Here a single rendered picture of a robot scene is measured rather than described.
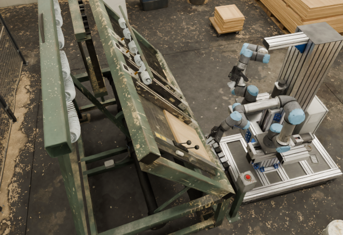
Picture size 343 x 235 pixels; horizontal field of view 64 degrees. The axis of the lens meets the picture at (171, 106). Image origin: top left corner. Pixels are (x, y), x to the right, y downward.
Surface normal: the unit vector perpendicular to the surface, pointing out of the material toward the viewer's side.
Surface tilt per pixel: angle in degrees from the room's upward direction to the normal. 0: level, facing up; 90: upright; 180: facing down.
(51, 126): 0
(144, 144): 35
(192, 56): 0
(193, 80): 0
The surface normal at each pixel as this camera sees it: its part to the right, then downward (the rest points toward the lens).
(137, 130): -0.56, -0.39
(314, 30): -0.01, -0.66
